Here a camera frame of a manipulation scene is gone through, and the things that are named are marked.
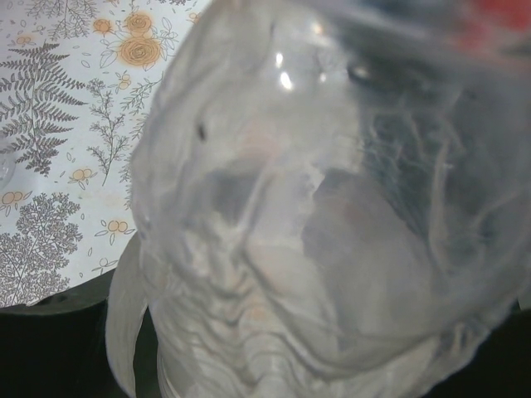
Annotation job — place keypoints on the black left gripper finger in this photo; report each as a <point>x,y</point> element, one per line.
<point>95,340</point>

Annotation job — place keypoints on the clear dark-label bottle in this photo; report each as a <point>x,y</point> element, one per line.
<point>331,199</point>

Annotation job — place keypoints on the floral table mat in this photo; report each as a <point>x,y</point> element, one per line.
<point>77,82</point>

